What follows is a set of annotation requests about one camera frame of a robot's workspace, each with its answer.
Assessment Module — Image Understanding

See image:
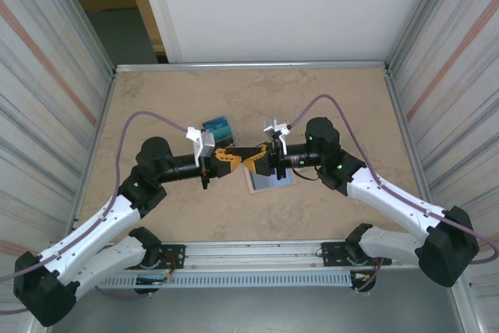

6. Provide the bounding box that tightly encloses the aluminium frame crossbar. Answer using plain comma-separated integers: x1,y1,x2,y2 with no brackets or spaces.
114,60,392,73

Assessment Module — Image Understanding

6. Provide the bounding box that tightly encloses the blue and teal credit card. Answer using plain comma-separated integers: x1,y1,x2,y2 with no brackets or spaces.
201,115,236,143

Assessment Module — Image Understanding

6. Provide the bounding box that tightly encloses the aluminium table side rail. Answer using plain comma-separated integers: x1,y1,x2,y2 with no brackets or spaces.
384,71,444,239
69,73,118,243

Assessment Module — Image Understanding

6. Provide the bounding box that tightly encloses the aluminium frame post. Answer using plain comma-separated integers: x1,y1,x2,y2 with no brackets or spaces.
389,0,453,71
54,0,118,76

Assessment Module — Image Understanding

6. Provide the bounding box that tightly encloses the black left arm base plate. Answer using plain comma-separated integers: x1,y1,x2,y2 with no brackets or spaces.
115,244,186,271

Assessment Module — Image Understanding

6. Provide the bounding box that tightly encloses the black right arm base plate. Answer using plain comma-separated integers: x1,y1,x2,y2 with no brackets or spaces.
320,242,367,268

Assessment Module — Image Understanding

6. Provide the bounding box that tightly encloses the black credit card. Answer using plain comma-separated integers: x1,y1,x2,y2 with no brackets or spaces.
249,171,271,191

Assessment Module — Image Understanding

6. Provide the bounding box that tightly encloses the blue card packet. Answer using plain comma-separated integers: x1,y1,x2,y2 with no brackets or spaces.
242,163,296,194

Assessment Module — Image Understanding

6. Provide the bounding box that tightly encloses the aluminium mounting rail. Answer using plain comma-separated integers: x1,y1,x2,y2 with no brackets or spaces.
45,239,467,274

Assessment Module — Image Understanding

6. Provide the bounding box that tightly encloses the thin black cable loop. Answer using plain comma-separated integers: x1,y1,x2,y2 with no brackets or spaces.
290,167,321,182

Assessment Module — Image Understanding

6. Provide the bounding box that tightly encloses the white slotted cable duct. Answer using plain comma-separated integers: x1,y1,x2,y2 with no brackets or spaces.
95,272,354,290

